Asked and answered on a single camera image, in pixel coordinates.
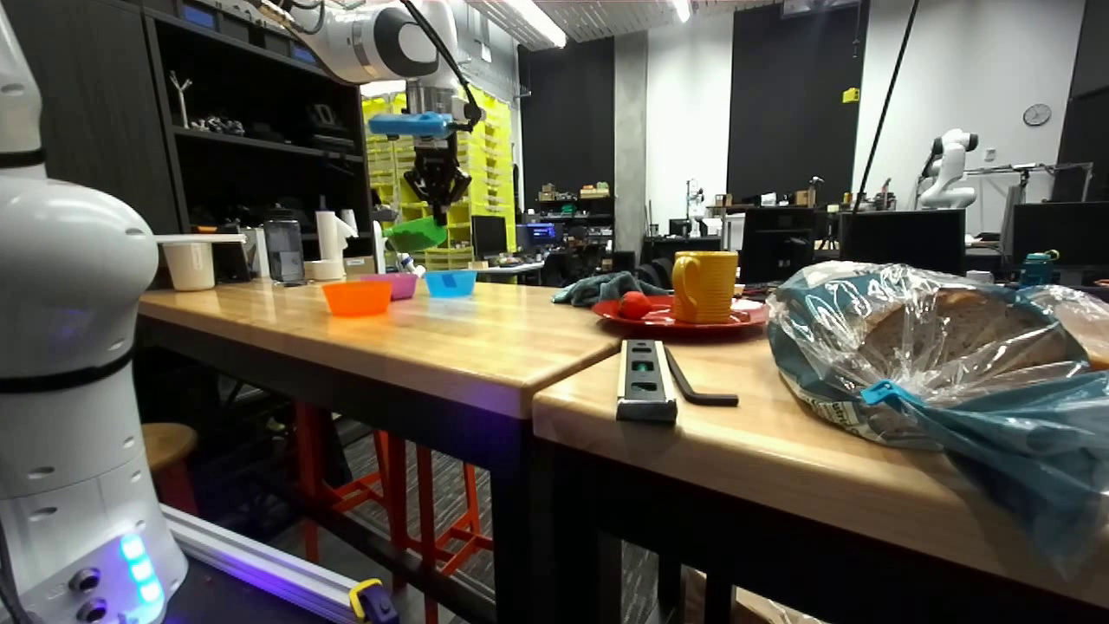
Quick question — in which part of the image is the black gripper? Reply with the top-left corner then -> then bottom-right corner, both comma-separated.
406,139 -> 470,224

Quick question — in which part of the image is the green plastic bowl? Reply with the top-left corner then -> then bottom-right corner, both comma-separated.
386,216 -> 446,253

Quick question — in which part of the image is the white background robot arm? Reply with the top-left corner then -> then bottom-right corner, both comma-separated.
919,127 -> 976,213

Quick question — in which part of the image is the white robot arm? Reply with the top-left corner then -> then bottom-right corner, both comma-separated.
0,10 -> 188,624

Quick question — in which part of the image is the blue plastic bowl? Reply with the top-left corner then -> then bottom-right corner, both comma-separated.
423,269 -> 479,297

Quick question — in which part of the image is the purple plastic bowl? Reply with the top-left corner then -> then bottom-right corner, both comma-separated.
365,273 -> 416,303

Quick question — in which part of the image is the orange plastic bowl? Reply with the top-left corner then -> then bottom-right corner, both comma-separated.
323,281 -> 391,319

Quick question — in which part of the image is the teal cloth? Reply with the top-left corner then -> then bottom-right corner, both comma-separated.
555,269 -> 663,308

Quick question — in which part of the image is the black shelving unit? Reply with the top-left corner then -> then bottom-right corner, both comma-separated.
62,0 -> 366,255

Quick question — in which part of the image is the red tomato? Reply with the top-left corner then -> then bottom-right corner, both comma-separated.
615,291 -> 652,319

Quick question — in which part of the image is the white cup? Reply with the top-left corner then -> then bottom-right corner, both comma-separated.
163,243 -> 216,291

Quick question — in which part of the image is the red plate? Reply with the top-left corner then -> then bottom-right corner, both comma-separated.
594,291 -> 774,342

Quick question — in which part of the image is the yellow mug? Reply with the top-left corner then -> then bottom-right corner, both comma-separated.
671,251 -> 737,326

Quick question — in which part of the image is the grey power strip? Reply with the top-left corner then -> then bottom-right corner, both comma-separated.
615,338 -> 677,426

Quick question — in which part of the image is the black allen key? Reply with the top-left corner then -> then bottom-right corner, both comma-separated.
663,350 -> 737,409

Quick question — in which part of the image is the wooden round stool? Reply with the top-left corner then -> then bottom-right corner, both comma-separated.
142,422 -> 198,513

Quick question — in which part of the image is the bread in plastic bag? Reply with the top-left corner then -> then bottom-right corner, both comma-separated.
767,259 -> 1109,567

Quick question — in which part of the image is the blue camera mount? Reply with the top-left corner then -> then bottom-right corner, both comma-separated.
366,110 -> 454,139

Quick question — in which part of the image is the wall clock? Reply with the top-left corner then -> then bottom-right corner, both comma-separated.
1023,104 -> 1052,127

